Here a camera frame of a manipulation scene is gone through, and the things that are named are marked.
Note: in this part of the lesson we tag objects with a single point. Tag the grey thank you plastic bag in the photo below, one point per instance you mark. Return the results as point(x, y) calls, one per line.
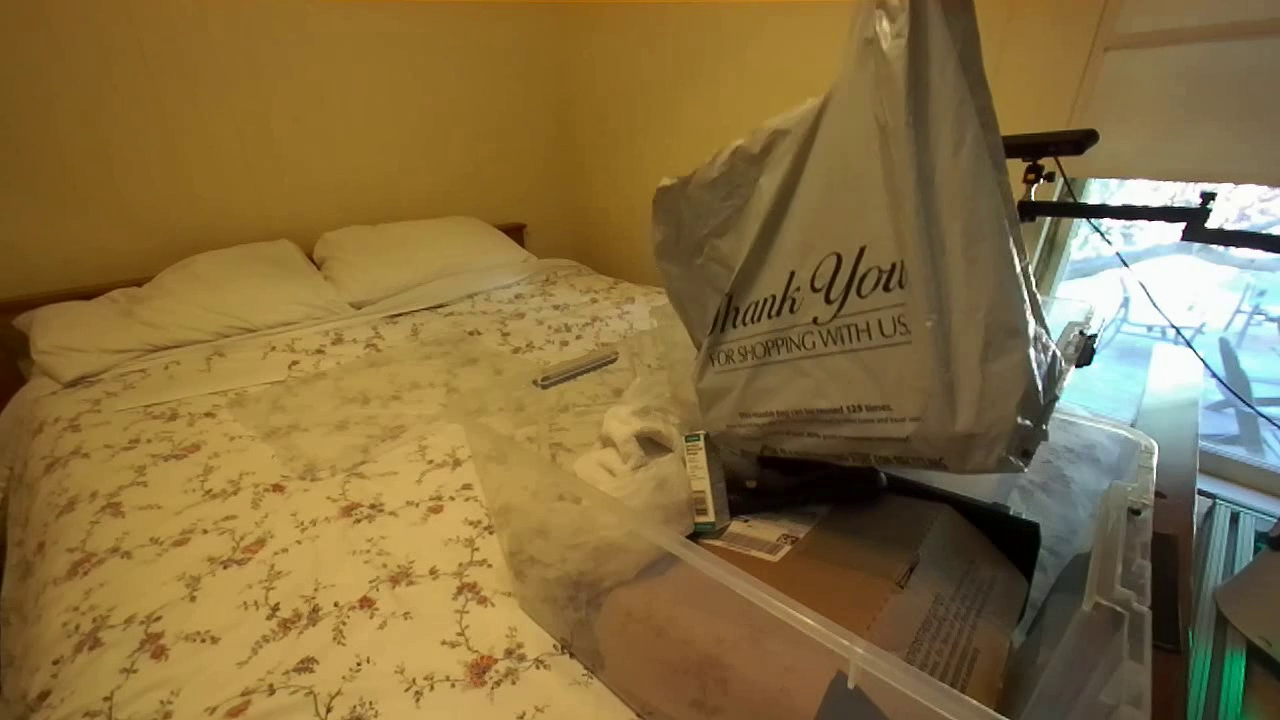
point(853, 242)

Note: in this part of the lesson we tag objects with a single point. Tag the large clear plastic storage box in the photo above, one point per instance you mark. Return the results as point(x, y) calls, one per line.
point(562, 535)

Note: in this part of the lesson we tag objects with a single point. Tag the brown cardboard box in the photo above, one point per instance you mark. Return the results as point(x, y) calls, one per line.
point(853, 575)

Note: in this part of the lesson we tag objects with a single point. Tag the grey remote control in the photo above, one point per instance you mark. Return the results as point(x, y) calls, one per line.
point(577, 370)

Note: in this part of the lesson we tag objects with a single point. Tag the white crumpled cloth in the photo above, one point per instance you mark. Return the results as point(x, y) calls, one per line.
point(638, 443)

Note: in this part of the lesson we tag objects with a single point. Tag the green and white carton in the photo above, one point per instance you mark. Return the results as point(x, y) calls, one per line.
point(701, 483)

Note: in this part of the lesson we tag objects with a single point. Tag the small white pillow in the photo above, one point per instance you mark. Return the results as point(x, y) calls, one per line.
point(415, 254)

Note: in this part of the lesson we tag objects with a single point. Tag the floral duvet bed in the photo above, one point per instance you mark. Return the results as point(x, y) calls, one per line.
point(264, 535)

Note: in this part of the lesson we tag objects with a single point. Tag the large white pillow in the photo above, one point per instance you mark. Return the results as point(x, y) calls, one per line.
point(200, 300)

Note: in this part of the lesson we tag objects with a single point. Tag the window glass pane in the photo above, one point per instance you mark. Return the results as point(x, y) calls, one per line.
point(1172, 402)

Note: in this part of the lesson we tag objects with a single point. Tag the white roller blind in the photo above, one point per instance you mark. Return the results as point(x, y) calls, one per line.
point(1185, 94)

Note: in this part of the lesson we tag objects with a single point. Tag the white radiator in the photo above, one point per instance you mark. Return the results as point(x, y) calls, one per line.
point(1222, 575)

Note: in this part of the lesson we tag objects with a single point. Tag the round grey stand base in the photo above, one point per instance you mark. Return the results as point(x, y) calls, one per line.
point(1261, 604)

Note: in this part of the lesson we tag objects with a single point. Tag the black exterior camera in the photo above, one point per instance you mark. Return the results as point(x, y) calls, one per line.
point(1054, 140)

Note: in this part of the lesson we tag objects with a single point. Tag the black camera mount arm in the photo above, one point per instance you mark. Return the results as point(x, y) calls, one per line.
point(1132, 209)

